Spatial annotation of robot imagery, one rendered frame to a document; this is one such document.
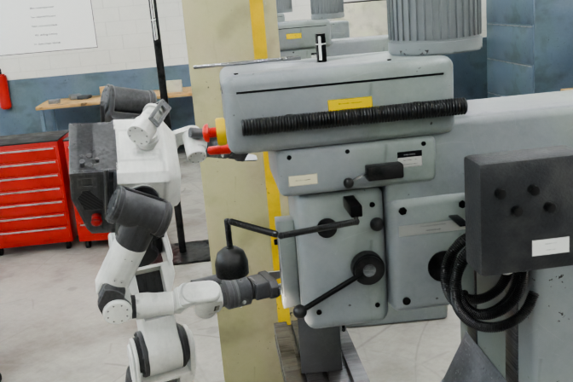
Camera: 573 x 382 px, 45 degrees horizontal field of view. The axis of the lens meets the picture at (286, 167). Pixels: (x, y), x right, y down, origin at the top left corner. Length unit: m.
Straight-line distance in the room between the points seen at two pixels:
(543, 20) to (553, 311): 7.28
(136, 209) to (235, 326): 1.84
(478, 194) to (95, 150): 1.10
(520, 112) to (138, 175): 0.99
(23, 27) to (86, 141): 8.83
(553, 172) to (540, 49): 7.44
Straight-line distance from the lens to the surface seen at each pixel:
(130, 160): 1.94
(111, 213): 1.82
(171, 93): 9.81
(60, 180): 6.37
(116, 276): 1.91
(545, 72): 8.78
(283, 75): 1.38
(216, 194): 3.33
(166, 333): 2.22
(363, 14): 9.86
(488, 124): 1.52
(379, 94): 1.41
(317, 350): 2.08
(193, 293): 1.99
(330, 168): 1.43
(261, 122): 1.35
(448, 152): 1.50
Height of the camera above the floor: 2.03
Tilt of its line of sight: 14 degrees down
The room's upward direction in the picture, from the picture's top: 5 degrees counter-clockwise
